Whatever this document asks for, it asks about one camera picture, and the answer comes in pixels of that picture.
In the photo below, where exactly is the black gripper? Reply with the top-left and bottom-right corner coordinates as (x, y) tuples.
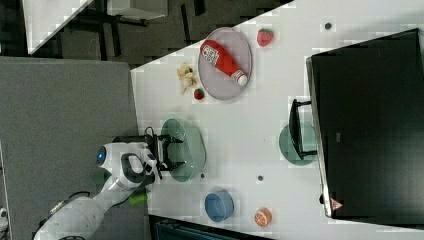
(148, 133), (185, 173)

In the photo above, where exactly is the mint green plastic strainer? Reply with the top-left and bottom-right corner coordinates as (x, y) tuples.
(161, 119), (206, 182)

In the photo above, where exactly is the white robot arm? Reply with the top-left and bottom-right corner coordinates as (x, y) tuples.
(32, 134), (184, 240)

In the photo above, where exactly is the small red strawberry toy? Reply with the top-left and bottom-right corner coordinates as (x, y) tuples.
(194, 88), (205, 100)

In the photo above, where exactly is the blue bowl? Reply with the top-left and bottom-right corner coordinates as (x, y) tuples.
(204, 190), (234, 223)

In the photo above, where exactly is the dark teal bin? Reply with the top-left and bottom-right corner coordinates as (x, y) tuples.
(148, 214), (272, 240)

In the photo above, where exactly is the yellow plush banana toy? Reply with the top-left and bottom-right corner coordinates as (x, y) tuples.
(177, 63), (197, 94)

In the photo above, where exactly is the grey round plate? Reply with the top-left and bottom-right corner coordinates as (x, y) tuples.
(198, 27), (252, 100)

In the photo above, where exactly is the red plush ketchup bottle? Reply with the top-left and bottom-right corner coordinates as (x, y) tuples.
(200, 40), (248, 86)

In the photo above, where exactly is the orange slice toy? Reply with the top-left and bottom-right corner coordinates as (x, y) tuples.
(254, 207), (272, 227)

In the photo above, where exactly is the grey fabric panel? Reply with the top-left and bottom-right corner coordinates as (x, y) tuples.
(0, 57), (138, 240)

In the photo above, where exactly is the mint green plastic cup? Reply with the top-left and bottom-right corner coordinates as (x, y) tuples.
(279, 123), (317, 166)

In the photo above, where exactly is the large red strawberry toy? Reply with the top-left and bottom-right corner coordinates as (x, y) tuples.
(257, 28), (274, 47)

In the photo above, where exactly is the white side table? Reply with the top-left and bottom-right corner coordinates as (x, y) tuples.
(22, 0), (93, 55)

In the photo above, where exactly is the black toaster oven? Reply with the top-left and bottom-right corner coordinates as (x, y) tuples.
(289, 28), (424, 229)

